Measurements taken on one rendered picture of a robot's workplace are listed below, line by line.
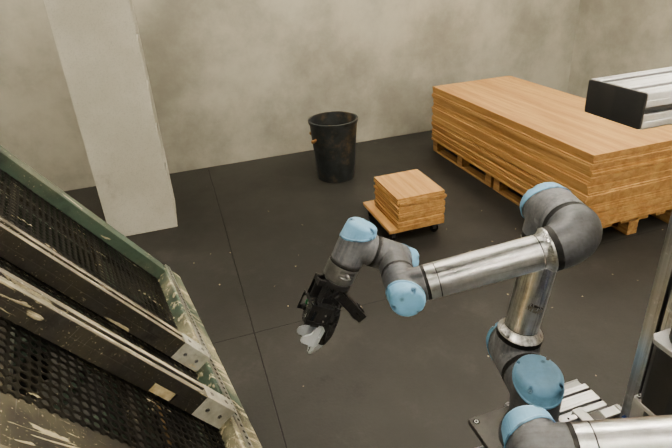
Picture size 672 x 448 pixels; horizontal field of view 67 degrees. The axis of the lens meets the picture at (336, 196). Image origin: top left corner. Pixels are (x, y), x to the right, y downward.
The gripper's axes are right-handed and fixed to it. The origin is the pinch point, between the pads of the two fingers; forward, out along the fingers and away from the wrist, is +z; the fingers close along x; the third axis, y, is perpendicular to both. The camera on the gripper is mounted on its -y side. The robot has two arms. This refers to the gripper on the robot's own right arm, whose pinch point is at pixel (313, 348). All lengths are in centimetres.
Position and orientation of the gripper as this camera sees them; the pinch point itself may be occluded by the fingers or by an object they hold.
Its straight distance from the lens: 131.9
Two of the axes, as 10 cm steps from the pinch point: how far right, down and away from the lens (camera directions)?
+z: -3.9, 8.8, 2.6
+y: -8.7, -2.6, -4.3
